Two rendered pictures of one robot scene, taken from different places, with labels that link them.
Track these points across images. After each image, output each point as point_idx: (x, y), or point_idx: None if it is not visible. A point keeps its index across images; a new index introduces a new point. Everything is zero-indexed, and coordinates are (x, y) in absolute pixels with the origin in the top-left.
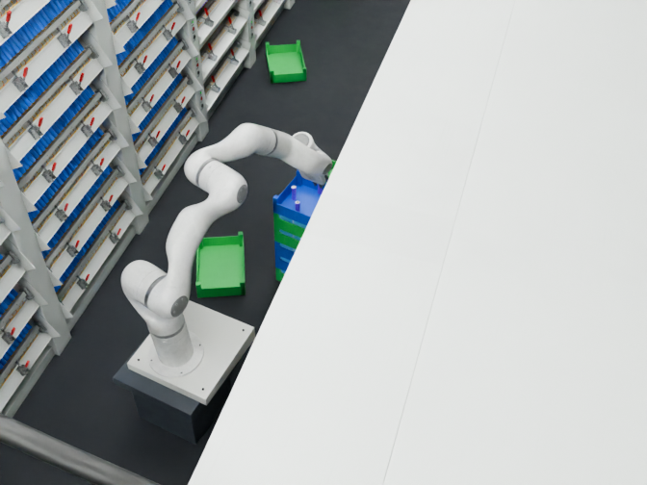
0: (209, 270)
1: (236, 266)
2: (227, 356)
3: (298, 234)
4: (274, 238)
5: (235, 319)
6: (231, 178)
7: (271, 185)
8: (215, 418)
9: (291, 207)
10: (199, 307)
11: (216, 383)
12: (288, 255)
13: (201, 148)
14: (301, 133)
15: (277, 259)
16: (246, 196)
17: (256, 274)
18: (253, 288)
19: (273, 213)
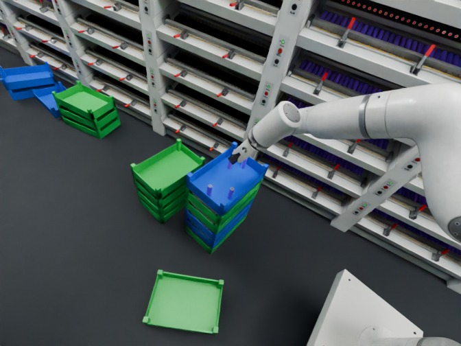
0: (184, 316)
1: (186, 287)
2: (377, 301)
3: (237, 207)
4: (217, 233)
5: (246, 298)
6: None
7: (92, 233)
8: None
9: (219, 200)
10: (326, 323)
11: (405, 318)
12: (223, 231)
13: None
14: (282, 105)
15: (215, 242)
16: (95, 259)
17: (200, 270)
18: (215, 275)
19: (221, 217)
